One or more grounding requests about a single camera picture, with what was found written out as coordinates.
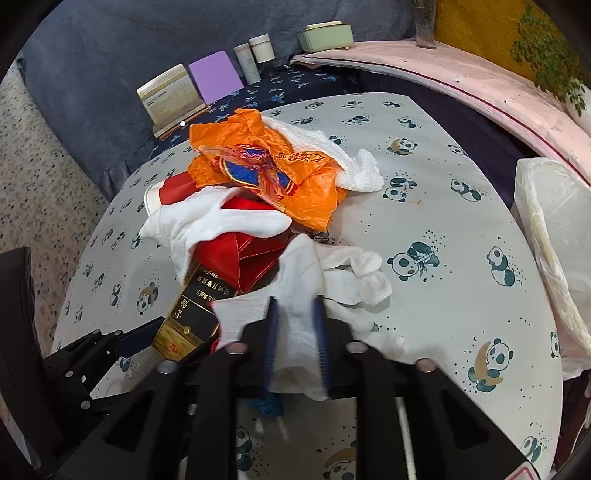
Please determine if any dark purple cloth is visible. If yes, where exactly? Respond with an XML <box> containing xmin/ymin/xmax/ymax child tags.
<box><xmin>360</xmin><ymin>69</ymin><xmax>532</xmax><ymax>208</ymax></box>

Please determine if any white tube bottle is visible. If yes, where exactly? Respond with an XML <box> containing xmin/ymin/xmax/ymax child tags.
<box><xmin>233</xmin><ymin>43</ymin><xmax>260</xmax><ymax>85</ymax></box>

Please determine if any pink curved board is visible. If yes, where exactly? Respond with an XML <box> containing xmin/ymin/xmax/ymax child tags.
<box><xmin>291</xmin><ymin>39</ymin><xmax>591</xmax><ymax>185</ymax></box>

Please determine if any white cotton glove left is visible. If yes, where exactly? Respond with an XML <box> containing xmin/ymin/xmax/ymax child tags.
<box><xmin>139</xmin><ymin>185</ymin><xmax>293</xmax><ymax>282</ymax></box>

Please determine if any white plastic bag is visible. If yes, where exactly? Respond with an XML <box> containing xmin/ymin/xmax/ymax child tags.
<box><xmin>513</xmin><ymin>157</ymin><xmax>591</xmax><ymax>374</ymax></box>

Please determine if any red paper cup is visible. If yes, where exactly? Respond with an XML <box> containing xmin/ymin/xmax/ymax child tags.
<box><xmin>144</xmin><ymin>171</ymin><xmax>208</xmax><ymax>215</ymax></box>

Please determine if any red paper packaging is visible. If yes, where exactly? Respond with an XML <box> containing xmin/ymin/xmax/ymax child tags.
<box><xmin>196</xmin><ymin>200</ymin><xmax>301</xmax><ymax>294</ymax></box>

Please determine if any purple foam block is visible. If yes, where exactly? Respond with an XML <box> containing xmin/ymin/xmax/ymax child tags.
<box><xmin>188</xmin><ymin>51</ymin><xmax>245</xmax><ymax>106</ymax></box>

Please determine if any green tissue box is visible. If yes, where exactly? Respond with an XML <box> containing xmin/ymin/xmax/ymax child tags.
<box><xmin>296</xmin><ymin>21</ymin><xmax>355</xmax><ymax>52</ymax></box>

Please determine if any white and gold box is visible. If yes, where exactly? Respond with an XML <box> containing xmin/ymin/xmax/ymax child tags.
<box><xmin>137</xmin><ymin>64</ymin><xmax>213</xmax><ymax>139</ymax></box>

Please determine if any orange plastic bag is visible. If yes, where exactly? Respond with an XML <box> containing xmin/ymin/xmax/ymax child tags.
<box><xmin>188</xmin><ymin>110</ymin><xmax>348</xmax><ymax>232</ymax></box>

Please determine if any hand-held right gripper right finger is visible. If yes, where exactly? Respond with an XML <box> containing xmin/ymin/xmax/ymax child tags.
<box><xmin>313</xmin><ymin>295</ymin><xmax>532</xmax><ymax>480</ymax></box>

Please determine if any black and gold cigarette box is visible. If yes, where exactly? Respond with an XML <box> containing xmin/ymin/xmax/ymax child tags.
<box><xmin>151</xmin><ymin>265</ymin><xmax>238</xmax><ymax>363</ymax></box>

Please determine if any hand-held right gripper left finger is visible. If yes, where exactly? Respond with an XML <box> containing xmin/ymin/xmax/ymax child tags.
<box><xmin>69</xmin><ymin>298</ymin><xmax>282</xmax><ymax>480</ymax></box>

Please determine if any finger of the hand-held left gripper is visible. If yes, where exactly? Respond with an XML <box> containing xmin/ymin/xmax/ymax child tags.
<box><xmin>44</xmin><ymin>318</ymin><xmax>166</xmax><ymax>377</ymax></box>
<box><xmin>55</xmin><ymin>360</ymin><xmax>155</xmax><ymax>416</ymax></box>

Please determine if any panda print tablecloth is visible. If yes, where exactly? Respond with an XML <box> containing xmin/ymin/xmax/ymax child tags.
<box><xmin>51</xmin><ymin>92</ymin><xmax>564</xmax><ymax>480</ymax></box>

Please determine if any blue plastic scrap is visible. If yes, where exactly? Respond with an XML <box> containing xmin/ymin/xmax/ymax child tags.
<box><xmin>245</xmin><ymin>394</ymin><xmax>283</xmax><ymax>420</ymax></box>

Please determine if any yellow patterned cloth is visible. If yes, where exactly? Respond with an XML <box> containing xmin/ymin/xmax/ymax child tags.
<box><xmin>434</xmin><ymin>0</ymin><xmax>591</xmax><ymax>93</ymax></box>

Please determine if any glass vase with flowers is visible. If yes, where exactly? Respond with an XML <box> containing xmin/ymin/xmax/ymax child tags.
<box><xmin>413</xmin><ymin>0</ymin><xmax>439</xmax><ymax>51</ymax></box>

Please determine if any white paper towel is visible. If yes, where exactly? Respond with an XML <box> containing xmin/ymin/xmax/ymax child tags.
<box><xmin>261</xmin><ymin>115</ymin><xmax>385</xmax><ymax>193</ymax></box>
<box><xmin>217</xmin><ymin>233</ymin><xmax>407</xmax><ymax>401</ymax></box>

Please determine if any navy palm print cloth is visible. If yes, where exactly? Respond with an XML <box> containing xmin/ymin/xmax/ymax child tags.
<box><xmin>152</xmin><ymin>69</ymin><xmax>365</xmax><ymax>153</ymax></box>

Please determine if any grey-blue ruffled cloth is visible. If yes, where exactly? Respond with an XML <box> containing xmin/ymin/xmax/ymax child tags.
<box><xmin>21</xmin><ymin>0</ymin><xmax>416</xmax><ymax>195</ymax></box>

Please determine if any green potted plant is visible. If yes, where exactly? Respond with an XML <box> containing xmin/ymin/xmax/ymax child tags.
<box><xmin>510</xmin><ymin>4</ymin><xmax>591</xmax><ymax>118</ymax></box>

